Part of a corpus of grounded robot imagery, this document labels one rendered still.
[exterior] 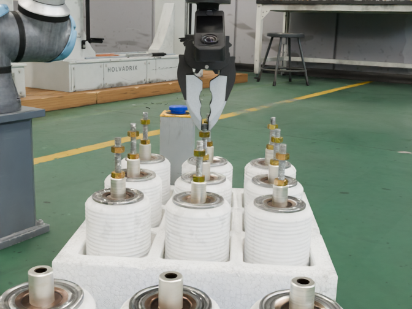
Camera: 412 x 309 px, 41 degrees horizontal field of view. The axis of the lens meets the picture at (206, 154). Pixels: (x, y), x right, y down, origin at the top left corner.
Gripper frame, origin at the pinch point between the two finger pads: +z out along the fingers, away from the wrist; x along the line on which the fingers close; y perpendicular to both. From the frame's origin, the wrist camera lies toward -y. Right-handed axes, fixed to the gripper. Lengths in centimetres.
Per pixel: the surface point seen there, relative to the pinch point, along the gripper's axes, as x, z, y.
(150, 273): 7.3, 17.8, -18.4
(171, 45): 19, 1, 363
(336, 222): -37, 35, 50
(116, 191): 12.8, 8.4, -11.3
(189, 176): 2.3, 9.3, 1.0
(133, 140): 11.7, 3.5, 1.2
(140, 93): 38, 32, 292
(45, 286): 14.9, 7.7, -42.3
